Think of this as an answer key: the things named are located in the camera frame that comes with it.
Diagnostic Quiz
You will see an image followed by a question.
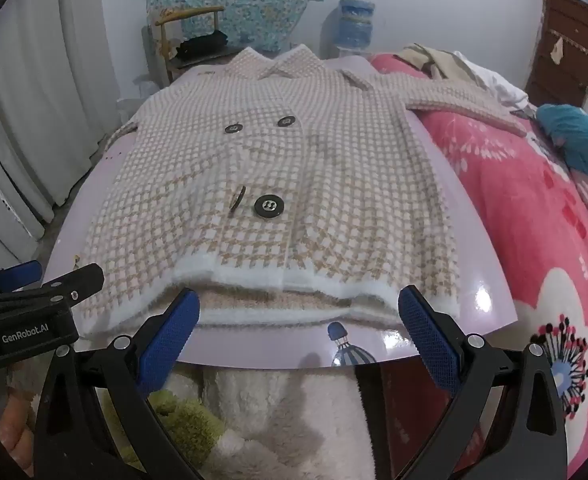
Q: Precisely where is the pink floral blanket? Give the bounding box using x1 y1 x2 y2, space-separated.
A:
369 50 588 480

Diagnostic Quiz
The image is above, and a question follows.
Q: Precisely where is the beige white checkered coat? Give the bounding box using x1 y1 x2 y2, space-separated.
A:
76 45 527 341

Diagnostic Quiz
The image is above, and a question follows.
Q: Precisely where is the teal blanket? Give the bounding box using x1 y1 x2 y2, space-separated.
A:
536 104 588 188

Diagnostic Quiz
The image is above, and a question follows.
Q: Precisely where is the black bag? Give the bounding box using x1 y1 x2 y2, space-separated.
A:
175 30 229 58

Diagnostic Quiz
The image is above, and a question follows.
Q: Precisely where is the beige clothes pile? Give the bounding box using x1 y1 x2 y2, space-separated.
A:
399 44 480 81

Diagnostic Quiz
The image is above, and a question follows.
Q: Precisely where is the door hook rack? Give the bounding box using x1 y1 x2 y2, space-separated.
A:
546 29 588 55

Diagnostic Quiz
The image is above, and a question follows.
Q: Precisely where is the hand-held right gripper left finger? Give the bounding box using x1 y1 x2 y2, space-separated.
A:
32 287 201 480

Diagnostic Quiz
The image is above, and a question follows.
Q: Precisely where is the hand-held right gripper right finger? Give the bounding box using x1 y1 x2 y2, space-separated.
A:
394 285 570 480

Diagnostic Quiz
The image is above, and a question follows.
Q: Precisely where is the white water dispenser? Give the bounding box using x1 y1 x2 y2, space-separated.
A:
336 46 375 61

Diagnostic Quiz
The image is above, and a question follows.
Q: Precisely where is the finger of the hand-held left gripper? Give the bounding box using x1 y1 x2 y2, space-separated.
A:
21 263 105 308
0 260 43 302

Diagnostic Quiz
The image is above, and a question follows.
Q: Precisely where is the person's left hand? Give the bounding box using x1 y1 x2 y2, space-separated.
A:
0 394 38 467

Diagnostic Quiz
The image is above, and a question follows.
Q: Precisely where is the wooden chair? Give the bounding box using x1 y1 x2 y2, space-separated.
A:
154 6 247 86

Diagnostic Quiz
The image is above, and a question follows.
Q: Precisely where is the brown door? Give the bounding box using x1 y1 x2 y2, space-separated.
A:
524 0 588 108

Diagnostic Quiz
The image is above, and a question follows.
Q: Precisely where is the white fluffy blanket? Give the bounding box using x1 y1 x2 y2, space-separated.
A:
94 360 389 480

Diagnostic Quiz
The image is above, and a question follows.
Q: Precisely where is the blue water bottle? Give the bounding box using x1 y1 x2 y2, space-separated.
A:
336 0 376 51

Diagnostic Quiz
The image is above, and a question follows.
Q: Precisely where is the white cloth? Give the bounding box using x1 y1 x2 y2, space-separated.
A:
454 51 540 111

